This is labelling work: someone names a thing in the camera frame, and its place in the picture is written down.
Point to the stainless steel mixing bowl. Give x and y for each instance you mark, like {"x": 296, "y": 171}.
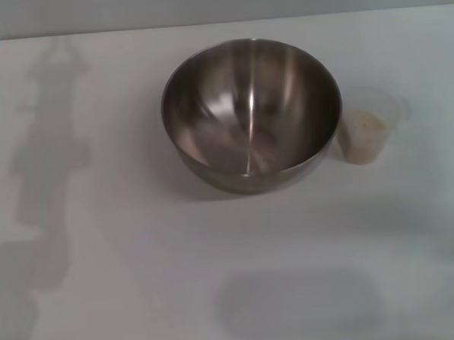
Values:
{"x": 251, "y": 115}

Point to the clear plastic measuring cup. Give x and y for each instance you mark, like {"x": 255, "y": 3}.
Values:
{"x": 362, "y": 136}

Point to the beige rice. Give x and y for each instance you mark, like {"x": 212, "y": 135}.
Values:
{"x": 362, "y": 140}

